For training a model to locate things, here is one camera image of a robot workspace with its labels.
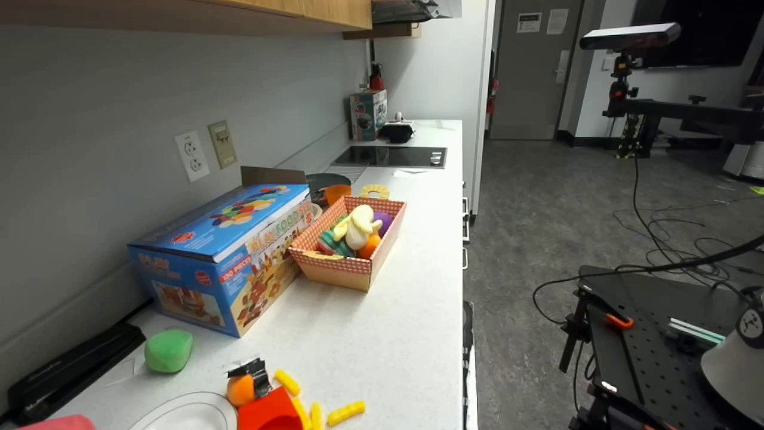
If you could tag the yellow banana plush toy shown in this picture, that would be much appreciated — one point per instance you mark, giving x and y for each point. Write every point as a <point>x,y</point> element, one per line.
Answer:
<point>360,223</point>

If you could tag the blue toy cardboard box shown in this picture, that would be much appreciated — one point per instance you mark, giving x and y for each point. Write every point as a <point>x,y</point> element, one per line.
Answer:
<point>215,240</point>

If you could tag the yellow fry toy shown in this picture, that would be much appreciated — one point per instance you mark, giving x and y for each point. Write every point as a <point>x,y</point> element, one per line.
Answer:
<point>288,384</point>
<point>348,415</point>
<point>317,416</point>

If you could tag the grey door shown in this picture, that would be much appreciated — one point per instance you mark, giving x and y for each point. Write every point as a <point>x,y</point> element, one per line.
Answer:
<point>527,80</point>

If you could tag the orange and black toy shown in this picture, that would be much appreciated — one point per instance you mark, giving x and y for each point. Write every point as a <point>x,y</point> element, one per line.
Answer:
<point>240,389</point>

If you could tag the red fries box toy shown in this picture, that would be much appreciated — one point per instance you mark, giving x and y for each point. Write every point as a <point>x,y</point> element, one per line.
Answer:
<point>265,415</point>

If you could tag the red checkered basket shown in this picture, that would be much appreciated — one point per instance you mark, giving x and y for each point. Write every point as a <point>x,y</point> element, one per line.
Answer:
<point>334,271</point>

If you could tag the green and white box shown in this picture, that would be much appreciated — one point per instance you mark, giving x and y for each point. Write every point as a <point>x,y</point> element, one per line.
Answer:
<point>368,116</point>

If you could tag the red bottle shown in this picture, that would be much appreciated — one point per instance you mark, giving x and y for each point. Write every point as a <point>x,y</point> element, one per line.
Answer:
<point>375,80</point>

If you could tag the red fire extinguisher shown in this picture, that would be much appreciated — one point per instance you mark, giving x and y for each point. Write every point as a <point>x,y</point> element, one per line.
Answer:
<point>492,96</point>

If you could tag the steel range hood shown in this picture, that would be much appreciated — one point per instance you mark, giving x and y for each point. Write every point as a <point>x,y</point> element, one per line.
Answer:
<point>401,11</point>

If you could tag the white paper sign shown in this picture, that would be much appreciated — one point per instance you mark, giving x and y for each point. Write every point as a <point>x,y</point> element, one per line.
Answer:
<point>528,23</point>
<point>558,23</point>

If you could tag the white round dish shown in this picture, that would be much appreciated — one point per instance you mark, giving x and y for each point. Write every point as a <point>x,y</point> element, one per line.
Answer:
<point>171,410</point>

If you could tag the black breadboard table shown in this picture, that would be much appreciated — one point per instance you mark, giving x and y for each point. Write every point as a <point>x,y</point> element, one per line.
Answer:
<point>636,358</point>

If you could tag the teal stick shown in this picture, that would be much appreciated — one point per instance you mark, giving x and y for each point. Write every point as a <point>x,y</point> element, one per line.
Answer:
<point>695,330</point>

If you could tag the black stapler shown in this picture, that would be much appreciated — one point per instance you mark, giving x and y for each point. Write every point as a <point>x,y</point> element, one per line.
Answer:
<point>73,370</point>

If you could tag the white cylindrical container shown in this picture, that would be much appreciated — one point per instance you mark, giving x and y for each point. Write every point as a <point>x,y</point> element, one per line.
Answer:
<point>744,163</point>

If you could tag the black screen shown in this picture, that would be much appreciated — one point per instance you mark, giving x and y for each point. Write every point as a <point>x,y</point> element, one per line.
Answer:
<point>716,32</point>

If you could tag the salmon cloth pile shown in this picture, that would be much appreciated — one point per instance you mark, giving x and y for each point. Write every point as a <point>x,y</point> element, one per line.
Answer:
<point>61,423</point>

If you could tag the beige wall switch plate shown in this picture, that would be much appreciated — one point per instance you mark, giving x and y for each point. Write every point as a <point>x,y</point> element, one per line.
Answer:
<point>222,145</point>

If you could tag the white wall outlet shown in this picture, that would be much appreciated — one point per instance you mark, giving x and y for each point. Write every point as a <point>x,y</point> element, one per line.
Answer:
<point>191,157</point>

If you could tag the wooden wall cabinet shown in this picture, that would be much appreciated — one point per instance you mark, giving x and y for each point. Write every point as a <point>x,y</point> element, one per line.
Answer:
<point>319,13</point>

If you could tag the black stereo camera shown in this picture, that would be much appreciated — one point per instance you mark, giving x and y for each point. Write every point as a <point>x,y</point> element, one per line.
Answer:
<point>628,36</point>

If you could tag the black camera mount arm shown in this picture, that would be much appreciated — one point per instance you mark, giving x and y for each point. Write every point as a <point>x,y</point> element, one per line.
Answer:
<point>684,111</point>

